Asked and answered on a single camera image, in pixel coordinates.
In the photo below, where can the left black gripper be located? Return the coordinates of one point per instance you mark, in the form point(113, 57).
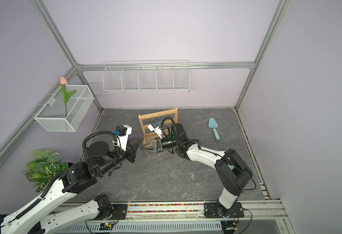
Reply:
point(131, 150)

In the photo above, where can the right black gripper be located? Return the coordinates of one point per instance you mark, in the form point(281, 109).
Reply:
point(159, 145)

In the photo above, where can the wooden jewelry display stand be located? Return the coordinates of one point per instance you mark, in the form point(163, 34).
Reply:
point(147, 119)

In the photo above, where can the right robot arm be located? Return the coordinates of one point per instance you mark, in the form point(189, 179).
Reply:
point(232, 170)

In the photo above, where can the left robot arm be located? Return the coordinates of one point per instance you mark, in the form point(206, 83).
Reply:
point(104, 151)

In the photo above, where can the teal garden trowel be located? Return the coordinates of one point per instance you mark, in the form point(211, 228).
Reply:
point(214, 125)

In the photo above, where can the green leafy artificial plant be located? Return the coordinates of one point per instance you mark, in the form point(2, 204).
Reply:
point(45, 166)

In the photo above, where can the pink artificial tulip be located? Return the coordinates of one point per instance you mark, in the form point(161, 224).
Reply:
point(67, 95)

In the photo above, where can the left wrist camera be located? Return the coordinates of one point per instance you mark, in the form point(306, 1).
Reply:
point(123, 132)

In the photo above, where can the white wire wall shelf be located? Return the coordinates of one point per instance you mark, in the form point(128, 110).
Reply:
point(146, 76)

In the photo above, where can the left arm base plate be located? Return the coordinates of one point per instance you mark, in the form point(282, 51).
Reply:
point(112, 212)

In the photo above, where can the white mesh wall basket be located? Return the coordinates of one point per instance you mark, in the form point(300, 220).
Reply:
point(52, 115)

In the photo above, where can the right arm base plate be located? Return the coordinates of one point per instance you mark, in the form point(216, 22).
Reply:
point(216, 210)

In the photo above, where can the white slotted cable duct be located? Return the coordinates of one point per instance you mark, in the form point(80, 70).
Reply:
point(142, 227)

